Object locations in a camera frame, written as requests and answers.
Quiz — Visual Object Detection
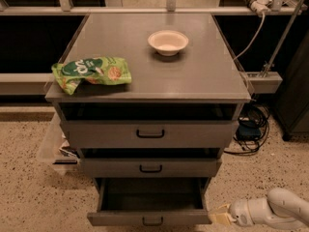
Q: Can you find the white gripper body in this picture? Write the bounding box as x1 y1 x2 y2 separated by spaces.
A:
229 198 262 226

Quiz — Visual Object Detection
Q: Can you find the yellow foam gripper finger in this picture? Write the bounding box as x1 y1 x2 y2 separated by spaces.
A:
208 204 236 225

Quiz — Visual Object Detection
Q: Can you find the grey bottom drawer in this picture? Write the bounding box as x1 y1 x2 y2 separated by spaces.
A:
87 178 210 227

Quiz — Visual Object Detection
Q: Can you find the grey drawer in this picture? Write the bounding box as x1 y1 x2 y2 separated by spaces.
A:
87 178 210 227
80 148 222 178
61 103 239 148

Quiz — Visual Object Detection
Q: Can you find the grey drawer cabinet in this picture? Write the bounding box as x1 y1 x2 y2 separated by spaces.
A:
44 13 252 191

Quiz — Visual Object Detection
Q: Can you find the grey middle drawer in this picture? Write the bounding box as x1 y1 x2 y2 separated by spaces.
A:
80 148 222 178

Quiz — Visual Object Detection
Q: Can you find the grey top drawer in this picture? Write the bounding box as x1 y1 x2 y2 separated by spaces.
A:
61 103 239 148

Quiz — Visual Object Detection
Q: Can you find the blue power adapter box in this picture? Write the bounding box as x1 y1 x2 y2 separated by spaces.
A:
236 121 262 141

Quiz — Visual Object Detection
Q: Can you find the dark grey side cabinet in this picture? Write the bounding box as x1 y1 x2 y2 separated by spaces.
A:
274 32 309 141

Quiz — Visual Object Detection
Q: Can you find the clear plastic storage box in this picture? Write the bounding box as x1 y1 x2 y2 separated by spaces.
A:
36 114 79 175

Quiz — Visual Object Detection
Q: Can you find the white paper bowl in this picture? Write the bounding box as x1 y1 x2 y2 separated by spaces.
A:
148 30 189 56

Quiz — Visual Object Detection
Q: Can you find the green snack bag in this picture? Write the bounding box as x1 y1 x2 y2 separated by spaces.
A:
51 57 132 95

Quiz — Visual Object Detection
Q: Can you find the white power strip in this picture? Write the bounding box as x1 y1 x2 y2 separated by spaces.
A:
243 0 272 15

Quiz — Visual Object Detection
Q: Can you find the diagonal metal rod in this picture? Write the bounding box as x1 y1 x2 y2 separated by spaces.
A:
259 0 306 77

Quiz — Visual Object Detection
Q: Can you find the black cable bundle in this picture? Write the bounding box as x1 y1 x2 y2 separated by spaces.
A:
223 102 271 157

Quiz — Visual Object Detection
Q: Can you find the white power cable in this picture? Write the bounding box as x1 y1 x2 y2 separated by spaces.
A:
233 11 267 62

